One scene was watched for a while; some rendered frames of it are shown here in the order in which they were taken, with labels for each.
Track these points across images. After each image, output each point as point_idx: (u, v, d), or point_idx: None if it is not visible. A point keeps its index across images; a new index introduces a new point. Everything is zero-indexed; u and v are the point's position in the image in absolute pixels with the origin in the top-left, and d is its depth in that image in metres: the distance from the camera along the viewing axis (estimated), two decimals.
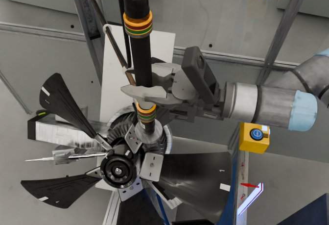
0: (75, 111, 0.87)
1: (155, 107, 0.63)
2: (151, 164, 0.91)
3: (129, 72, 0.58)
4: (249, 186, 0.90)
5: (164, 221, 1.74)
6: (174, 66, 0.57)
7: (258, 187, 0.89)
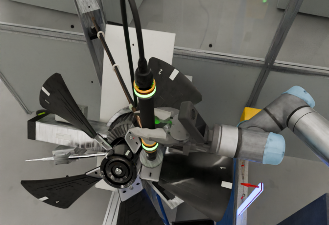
0: (75, 111, 0.87)
1: None
2: None
3: (135, 114, 0.72)
4: (249, 186, 0.90)
5: (164, 221, 1.74)
6: (172, 110, 0.71)
7: (258, 187, 0.89)
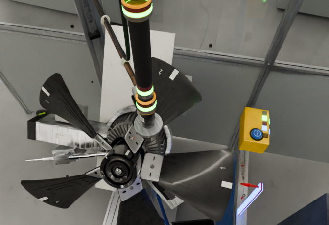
0: (75, 111, 0.87)
1: (155, 98, 0.60)
2: (153, 165, 0.92)
3: None
4: (249, 186, 0.90)
5: (164, 221, 1.74)
6: None
7: (258, 187, 0.89)
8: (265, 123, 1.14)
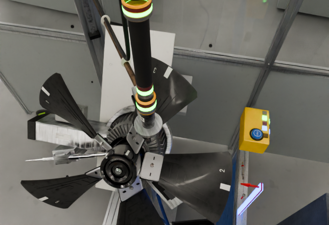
0: (161, 115, 0.83)
1: (155, 98, 0.60)
2: (132, 188, 0.95)
3: None
4: (249, 186, 0.90)
5: (164, 221, 1.74)
6: None
7: (258, 187, 0.89)
8: (265, 123, 1.14)
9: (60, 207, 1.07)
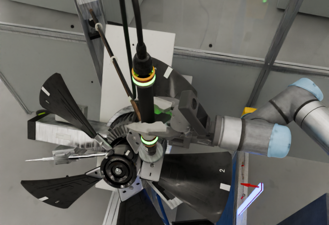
0: (161, 115, 0.83)
1: None
2: (132, 188, 0.95)
3: (135, 102, 0.69)
4: (249, 186, 0.90)
5: (164, 221, 1.74)
6: (174, 100, 0.68)
7: (258, 187, 0.89)
8: None
9: (60, 207, 1.07)
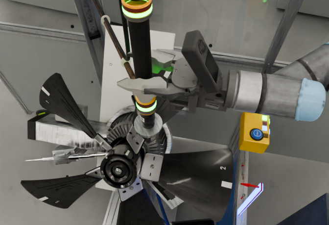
0: (161, 115, 0.83)
1: (155, 99, 0.60)
2: (132, 188, 0.95)
3: (129, 56, 0.56)
4: (249, 186, 0.90)
5: (164, 221, 1.74)
6: (176, 53, 0.55)
7: (258, 187, 0.89)
8: (265, 123, 1.14)
9: (60, 207, 1.07)
